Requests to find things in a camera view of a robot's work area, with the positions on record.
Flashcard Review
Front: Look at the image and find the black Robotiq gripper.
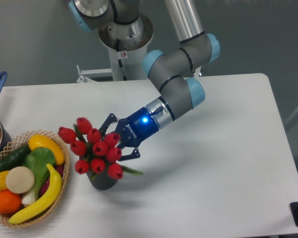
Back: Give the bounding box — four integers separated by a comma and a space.
99, 107, 159, 161

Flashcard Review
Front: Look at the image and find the red tulip bouquet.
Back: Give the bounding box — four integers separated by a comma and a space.
58, 117, 143, 180

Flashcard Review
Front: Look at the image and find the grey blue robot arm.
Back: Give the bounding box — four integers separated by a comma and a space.
69, 0, 221, 161

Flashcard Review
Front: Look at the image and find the dark grey ribbed vase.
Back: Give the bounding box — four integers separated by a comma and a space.
86, 169, 118, 190

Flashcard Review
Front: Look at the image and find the dark red vegetable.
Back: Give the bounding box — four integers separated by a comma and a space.
40, 165, 64, 196

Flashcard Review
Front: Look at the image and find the yellow banana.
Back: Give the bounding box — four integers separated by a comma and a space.
8, 164, 62, 224

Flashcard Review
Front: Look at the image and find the green bok choy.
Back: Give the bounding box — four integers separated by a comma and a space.
22, 147, 56, 206

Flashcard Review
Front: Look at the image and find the green cucumber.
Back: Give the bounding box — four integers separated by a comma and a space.
0, 144, 31, 172

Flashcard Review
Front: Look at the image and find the beige round slice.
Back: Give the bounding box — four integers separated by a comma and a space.
5, 166, 35, 194

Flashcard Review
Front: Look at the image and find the orange fruit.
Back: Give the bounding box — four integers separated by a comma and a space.
0, 190, 21, 214

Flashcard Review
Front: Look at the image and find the woven wicker basket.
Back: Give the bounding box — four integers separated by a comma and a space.
0, 130, 71, 229

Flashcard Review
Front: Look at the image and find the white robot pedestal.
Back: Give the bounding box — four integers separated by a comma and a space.
75, 12, 204, 83

